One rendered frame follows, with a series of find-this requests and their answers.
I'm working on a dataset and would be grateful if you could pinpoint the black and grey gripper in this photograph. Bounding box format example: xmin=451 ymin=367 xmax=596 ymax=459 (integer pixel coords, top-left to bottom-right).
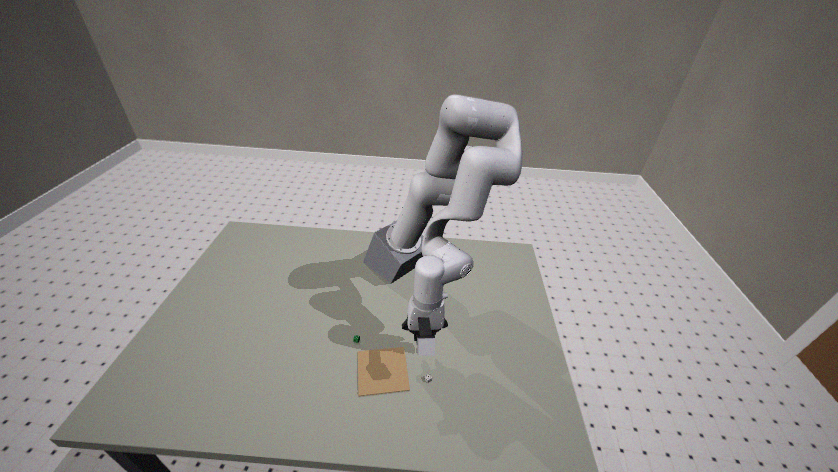
xmin=402 ymin=296 xmax=448 ymax=342

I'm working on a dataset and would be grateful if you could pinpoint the orange flat mat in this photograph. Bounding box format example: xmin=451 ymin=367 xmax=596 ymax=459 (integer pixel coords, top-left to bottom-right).
xmin=358 ymin=347 xmax=410 ymax=397

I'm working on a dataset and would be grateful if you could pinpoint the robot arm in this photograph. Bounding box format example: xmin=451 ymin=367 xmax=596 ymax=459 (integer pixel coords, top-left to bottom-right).
xmin=386 ymin=95 xmax=522 ymax=311

